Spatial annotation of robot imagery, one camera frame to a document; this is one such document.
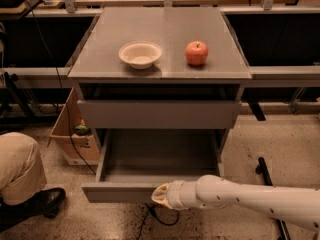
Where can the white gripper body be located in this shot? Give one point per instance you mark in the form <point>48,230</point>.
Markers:
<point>175,195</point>

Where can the black leather shoe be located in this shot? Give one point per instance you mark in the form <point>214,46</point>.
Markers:
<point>45,202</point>

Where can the red apple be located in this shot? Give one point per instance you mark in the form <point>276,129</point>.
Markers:
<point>196,53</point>

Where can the white paper bowl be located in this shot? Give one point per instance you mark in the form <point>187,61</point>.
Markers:
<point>140,54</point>

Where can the green toy in box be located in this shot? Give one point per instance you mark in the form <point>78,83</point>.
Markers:
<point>81,129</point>

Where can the grey drawer cabinet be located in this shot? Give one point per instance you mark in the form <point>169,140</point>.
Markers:
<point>99,74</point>

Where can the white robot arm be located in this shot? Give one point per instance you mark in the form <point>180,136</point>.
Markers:
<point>298,206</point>

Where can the grey drawer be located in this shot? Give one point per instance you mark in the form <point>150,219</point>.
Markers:
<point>125,114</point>
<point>135,162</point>

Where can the person's khaki trouser leg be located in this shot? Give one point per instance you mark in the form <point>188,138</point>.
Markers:
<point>21,169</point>

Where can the cardboard box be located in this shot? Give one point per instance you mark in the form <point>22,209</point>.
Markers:
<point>76,149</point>

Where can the grey top drawer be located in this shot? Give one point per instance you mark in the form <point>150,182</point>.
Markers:
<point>125,114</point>

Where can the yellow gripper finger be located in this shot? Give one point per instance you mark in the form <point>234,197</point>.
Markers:
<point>161,190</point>
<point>161,200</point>

